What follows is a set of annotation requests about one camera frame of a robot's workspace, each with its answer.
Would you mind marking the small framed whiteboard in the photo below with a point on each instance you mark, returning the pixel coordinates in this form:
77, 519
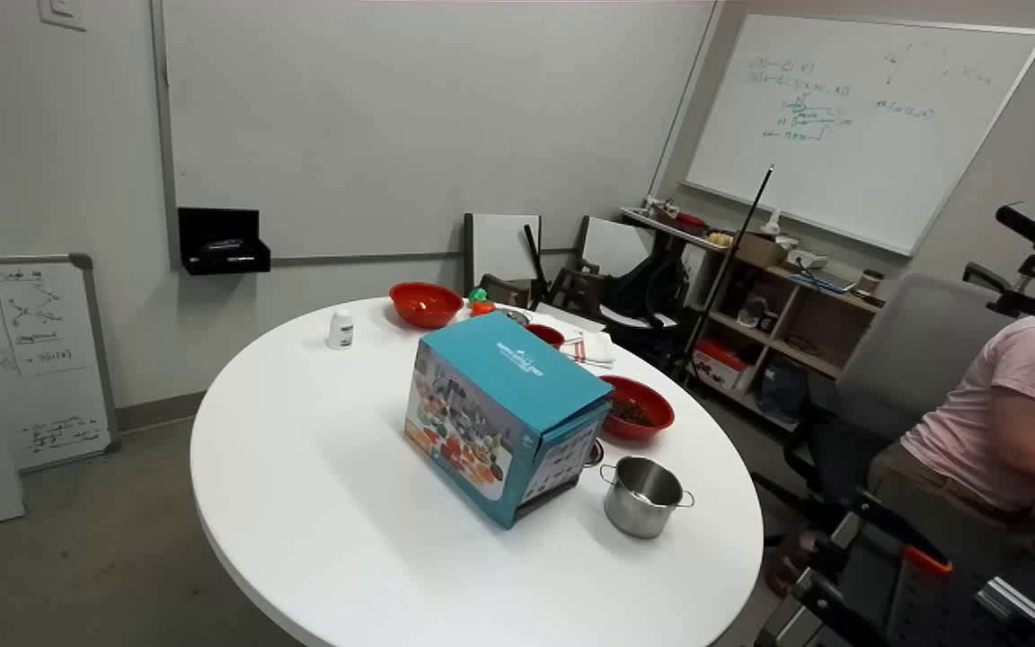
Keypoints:
45, 361

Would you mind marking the blue toy cardboard box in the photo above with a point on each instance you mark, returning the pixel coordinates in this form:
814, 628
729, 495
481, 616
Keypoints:
505, 384

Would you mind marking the long black stick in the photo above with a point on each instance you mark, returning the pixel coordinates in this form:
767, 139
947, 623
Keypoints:
735, 254

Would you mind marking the wooden shelf unit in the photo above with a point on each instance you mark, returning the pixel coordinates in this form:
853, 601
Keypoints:
825, 330

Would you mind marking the black wall tray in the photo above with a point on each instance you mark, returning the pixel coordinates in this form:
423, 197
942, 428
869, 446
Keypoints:
222, 245

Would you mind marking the empty red bowl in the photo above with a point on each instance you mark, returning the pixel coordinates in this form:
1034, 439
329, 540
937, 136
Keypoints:
427, 311

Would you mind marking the red bowl with beans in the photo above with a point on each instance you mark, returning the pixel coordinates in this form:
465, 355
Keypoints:
650, 415

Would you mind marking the green orange toy vegetable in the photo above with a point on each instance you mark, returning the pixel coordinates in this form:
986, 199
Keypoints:
481, 300

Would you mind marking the small steel pot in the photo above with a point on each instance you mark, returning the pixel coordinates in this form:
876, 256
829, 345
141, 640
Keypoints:
640, 504

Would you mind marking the grey office chair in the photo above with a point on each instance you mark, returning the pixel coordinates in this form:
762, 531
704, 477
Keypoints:
918, 345

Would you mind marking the white leaning panel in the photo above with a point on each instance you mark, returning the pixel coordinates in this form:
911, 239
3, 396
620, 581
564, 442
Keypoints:
501, 245
616, 245

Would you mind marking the aluminium profile rail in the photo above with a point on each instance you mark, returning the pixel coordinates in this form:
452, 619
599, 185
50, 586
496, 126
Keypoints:
1024, 607

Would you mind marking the large wall whiteboard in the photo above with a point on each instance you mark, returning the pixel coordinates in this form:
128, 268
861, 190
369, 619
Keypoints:
864, 132

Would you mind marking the person in pink shirt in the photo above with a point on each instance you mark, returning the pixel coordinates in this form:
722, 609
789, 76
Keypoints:
996, 419

